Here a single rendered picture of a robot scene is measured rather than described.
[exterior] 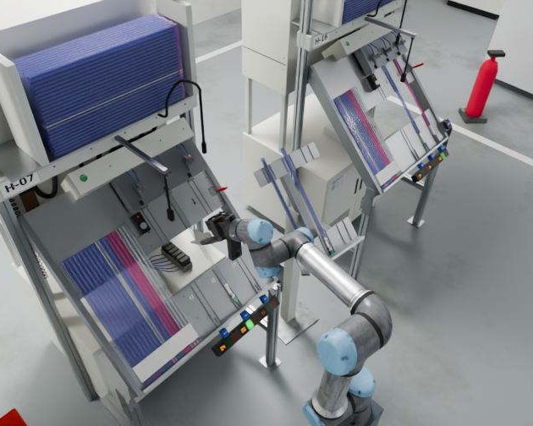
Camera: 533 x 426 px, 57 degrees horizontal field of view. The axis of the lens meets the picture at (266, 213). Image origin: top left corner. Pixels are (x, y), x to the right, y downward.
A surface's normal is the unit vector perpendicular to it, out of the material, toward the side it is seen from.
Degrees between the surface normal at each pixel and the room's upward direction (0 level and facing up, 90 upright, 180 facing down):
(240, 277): 43
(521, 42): 90
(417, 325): 0
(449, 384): 0
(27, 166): 0
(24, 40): 90
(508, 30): 90
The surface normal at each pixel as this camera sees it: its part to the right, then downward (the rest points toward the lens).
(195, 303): 0.51, -0.20
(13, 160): 0.03, -0.73
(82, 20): 0.73, 0.48
